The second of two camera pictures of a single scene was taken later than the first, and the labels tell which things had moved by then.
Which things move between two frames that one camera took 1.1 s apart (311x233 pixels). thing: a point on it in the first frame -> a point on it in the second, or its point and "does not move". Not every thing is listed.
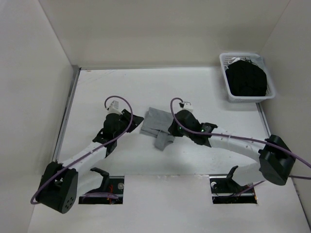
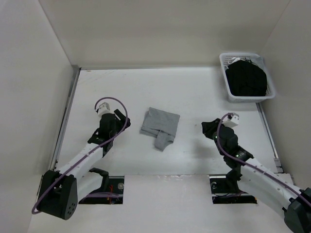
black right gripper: (173, 131) -> (208, 127)
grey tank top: (157, 124) does not move
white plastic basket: (257, 58) does not move
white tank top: (234, 59) does not move
